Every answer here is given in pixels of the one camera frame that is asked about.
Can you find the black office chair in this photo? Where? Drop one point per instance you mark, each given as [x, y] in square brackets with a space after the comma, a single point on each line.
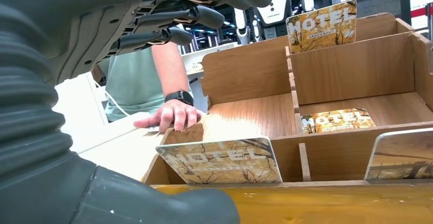
[382, 4]

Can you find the white humanoid robot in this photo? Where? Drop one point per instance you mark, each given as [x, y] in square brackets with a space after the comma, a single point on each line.
[275, 2]

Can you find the wooden compartment box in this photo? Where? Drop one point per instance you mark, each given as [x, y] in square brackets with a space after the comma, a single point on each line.
[338, 77]

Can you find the person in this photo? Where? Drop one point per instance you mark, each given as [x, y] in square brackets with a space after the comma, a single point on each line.
[135, 80]

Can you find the black wristwatch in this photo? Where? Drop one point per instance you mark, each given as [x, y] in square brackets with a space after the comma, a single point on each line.
[181, 97]

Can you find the white desk riser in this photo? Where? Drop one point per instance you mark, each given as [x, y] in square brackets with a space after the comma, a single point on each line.
[77, 114]

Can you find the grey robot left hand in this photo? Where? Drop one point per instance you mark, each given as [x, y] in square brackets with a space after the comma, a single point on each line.
[84, 13]

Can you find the hotel room key card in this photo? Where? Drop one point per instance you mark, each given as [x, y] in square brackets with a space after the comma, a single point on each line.
[402, 158]
[338, 121]
[321, 26]
[220, 163]

